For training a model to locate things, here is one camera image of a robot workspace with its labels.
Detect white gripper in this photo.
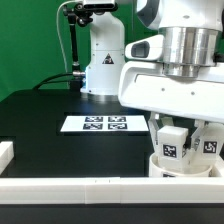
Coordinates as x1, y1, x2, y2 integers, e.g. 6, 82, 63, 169
118, 35, 224, 151

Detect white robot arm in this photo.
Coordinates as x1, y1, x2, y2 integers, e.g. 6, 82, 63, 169
119, 0, 224, 123

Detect white U-shaped fence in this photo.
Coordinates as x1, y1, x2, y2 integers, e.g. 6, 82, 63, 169
0, 141, 224, 204

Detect white fiducial marker sheet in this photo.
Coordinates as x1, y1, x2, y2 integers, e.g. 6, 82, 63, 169
61, 115, 148, 132

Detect black cables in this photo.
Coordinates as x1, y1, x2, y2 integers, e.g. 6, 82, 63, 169
32, 72, 75, 90

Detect white camera on mount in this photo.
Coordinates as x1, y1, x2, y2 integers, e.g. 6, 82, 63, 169
83, 0, 115, 10

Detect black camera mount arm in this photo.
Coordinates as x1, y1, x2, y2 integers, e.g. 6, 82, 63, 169
63, 3, 93, 91

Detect white cable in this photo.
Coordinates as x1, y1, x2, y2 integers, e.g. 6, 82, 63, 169
55, 0, 78, 74

